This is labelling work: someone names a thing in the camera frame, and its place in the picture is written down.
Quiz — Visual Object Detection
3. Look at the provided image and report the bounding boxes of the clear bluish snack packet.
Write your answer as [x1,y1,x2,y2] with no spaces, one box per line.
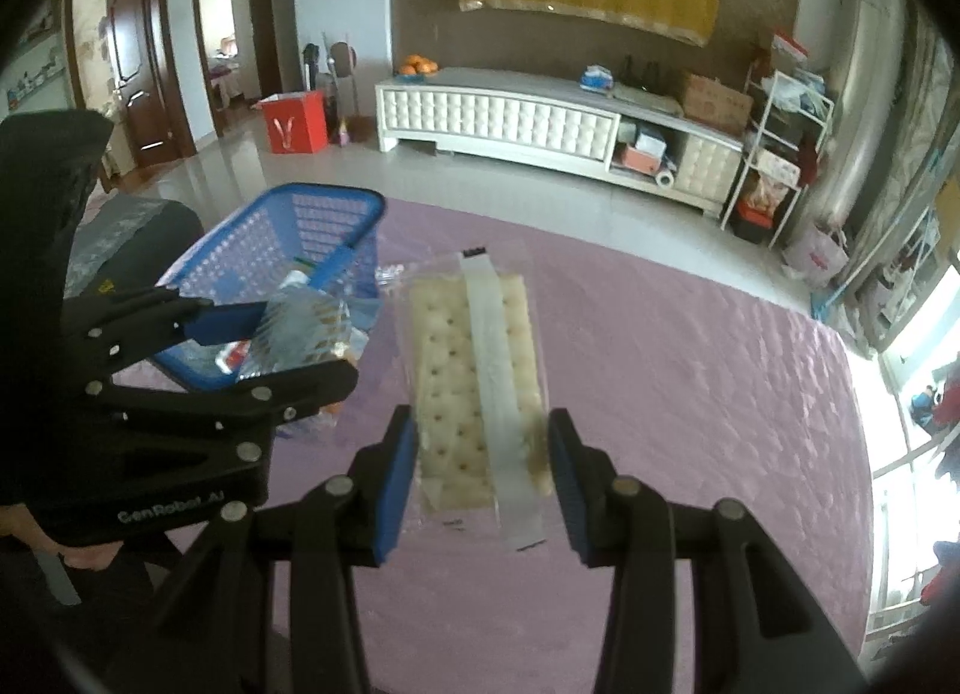
[236,285,370,444]

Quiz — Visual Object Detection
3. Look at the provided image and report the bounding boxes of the white tufted cabinet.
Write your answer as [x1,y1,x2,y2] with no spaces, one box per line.
[375,67,747,219]

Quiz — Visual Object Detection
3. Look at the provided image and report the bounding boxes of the pink quilted tablecloth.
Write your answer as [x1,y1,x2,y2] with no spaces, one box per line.
[262,197,875,694]

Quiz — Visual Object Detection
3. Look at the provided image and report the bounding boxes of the red cardboard box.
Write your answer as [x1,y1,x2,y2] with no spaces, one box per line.
[259,89,331,155]

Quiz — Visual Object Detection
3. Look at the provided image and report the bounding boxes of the dark wooden door frame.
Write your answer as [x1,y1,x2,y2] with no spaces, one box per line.
[191,0,282,136]

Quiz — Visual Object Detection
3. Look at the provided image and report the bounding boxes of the patterned curtain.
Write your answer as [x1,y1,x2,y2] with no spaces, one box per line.
[847,11,960,357]

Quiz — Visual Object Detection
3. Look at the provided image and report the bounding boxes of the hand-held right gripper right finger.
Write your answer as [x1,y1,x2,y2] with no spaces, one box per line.
[546,407,863,694]

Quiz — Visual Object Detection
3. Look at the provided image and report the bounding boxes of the black bottles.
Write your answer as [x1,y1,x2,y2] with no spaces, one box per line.
[622,56,665,92]

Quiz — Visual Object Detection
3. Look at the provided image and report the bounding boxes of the orange box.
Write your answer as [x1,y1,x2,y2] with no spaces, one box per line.
[615,145,661,174]

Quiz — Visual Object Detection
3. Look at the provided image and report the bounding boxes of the pink and white plastic bag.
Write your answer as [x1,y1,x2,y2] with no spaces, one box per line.
[784,221,850,290]

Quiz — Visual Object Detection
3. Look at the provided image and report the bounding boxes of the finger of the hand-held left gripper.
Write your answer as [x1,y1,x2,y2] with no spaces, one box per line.
[90,360,359,485]
[64,286,269,395]

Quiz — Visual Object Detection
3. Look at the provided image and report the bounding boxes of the white metal shelf rack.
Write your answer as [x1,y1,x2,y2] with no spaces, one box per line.
[721,37,837,249]

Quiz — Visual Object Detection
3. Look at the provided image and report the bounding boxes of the dark wooden door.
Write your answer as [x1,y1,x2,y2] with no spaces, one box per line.
[64,0,196,162]

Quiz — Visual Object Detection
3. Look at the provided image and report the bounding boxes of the white standing air conditioner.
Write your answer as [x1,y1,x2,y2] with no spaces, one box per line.
[814,0,912,237]

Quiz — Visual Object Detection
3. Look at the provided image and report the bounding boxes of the person's left hand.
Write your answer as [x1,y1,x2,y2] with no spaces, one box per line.
[15,506,117,575]

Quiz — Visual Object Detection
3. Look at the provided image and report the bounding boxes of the blue plastic basket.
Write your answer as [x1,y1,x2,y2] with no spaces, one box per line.
[146,184,387,391]

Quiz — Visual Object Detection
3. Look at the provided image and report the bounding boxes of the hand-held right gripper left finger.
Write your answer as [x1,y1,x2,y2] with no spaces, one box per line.
[150,405,421,694]

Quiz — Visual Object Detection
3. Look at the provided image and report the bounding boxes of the clear cracker packet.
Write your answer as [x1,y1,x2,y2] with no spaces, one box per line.
[375,247,560,554]

